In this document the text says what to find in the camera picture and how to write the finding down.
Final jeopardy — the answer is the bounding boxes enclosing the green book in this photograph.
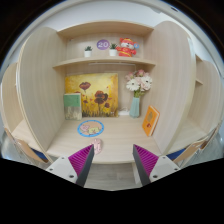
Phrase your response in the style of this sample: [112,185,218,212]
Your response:
[64,93,82,120]

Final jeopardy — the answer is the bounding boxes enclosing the left wooden chair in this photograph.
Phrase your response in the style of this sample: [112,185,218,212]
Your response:
[5,128,48,163]

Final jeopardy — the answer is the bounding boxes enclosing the wooden chair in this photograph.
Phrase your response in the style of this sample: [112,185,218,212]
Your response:
[167,126,220,167]
[5,128,48,163]

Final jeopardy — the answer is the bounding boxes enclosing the pink white flower bouquet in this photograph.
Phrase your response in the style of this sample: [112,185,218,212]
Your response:
[125,69,152,98]

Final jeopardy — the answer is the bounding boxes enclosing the small potted plant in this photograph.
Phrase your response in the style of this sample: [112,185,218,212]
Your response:
[109,43,117,56]
[84,46,93,57]

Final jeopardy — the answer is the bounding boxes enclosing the right wooden chair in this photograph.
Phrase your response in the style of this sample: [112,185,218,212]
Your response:
[167,126,220,167]

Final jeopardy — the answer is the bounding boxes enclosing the round blue mouse pad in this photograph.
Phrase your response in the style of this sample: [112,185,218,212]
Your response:
[77,120,104,137]

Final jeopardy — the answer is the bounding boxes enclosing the pink computer mouse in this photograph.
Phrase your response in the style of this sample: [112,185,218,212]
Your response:
[92,138,102,154]

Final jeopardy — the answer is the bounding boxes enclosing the purple number 20 sign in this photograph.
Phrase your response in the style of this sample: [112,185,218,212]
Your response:
[96,39,109,50]

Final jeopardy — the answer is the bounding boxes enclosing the orange book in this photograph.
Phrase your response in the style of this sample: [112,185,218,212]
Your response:
[142,106,160,136]

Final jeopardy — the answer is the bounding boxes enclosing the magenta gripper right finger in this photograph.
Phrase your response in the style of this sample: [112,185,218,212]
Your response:
[133,144,180,186]

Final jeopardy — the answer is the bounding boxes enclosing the red plush doll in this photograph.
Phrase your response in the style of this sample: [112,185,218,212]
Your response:
[116,38,139,57]

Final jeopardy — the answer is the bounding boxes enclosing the small white box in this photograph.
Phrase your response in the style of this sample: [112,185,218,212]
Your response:
[118,107,130,116]

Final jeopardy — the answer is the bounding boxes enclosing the yellow poppy flower painting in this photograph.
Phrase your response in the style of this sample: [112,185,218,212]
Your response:
[65,73,118,117]

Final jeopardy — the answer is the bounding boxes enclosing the left small potted plant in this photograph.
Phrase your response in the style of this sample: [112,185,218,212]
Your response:
[84,46,93,57]

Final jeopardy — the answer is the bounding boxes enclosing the wooden desk cubicle with shelves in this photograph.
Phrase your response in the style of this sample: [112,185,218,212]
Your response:
[16,21,196,164]

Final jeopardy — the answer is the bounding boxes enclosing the light blue vase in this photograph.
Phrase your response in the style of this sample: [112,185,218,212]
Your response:
[129,97,140,118]

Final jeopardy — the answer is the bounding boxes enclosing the right small potted plant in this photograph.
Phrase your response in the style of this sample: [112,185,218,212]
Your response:
[109,43,117,56]

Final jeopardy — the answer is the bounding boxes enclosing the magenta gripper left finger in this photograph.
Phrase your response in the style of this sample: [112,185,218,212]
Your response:
[47,145,94,187]

